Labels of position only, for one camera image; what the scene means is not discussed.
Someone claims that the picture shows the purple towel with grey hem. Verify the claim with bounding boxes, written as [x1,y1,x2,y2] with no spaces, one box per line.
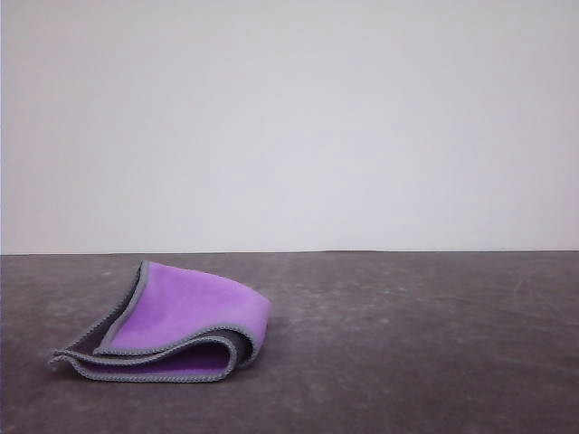
[48,259,272,384]

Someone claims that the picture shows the grey table cloth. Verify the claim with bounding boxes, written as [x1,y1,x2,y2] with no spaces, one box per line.
[0,250,579,434]

